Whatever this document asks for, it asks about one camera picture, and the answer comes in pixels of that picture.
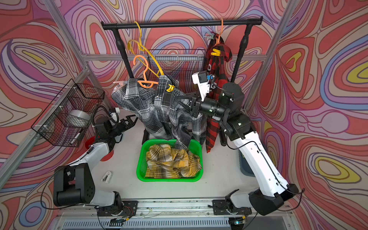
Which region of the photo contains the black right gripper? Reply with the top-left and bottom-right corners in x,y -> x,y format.
174,90 -> 229,119

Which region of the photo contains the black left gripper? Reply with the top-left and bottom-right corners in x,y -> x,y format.
108,115 -> 138,140

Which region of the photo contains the grey plaid long-sleeve shirt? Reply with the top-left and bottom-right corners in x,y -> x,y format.
111,75 -> 207,149

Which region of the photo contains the orange hanger with grey shirt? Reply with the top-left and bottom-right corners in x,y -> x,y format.
133,55 -> 158,89

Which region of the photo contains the yellow plaid long-sleeve shirt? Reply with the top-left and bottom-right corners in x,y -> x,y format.
145,144 -> 202,179

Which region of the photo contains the yellow plastic hanger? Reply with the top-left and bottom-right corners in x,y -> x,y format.
127,21 -> 165,78

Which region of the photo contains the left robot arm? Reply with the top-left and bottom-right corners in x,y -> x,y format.
53,105 -> 138,216

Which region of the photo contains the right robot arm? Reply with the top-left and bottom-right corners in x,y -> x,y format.
175,82 -> 300,216

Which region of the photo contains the red plaid long-sleeve shirt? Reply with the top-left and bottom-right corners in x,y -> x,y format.
203,33 -> 232,153

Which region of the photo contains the orange hanger with red shirt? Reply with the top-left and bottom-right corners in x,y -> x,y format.
214,18 -> 225,46

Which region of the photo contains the red plastic cup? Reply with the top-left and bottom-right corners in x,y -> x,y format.
84,136 -> 114,162

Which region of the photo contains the green plastic basket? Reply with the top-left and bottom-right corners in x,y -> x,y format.
136,140 -> 204,182

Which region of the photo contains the grey tape roll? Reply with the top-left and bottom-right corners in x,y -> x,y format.
67,110 -> 91,128

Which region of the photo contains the black marker in basket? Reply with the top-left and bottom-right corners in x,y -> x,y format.
70,132 -> 82,145

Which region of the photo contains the white clothespin on table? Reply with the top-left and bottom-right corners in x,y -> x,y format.
101,171 -> 113,184

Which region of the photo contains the teal clothespin on red shirt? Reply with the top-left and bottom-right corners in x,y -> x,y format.
205,32 -> 216,40

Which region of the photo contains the black clothes rack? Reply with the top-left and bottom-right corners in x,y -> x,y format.
101,15 -> 264,147

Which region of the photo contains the dark teal bin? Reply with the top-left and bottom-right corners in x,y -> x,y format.
239,151 -> 255,177

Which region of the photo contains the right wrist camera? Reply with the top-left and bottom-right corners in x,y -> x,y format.
192,71 -> 215,102

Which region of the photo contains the rear black wire basket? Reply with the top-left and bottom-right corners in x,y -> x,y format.
147,48 -> 206,88

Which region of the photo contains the black wire basket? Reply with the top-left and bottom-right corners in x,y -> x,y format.
31,80 -> 105,147
147,48 -> 206,88

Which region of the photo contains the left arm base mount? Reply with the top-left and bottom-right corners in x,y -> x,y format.
97,200 -> 138,217

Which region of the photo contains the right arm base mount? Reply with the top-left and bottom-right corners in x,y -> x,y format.
208,199 -> 252,216

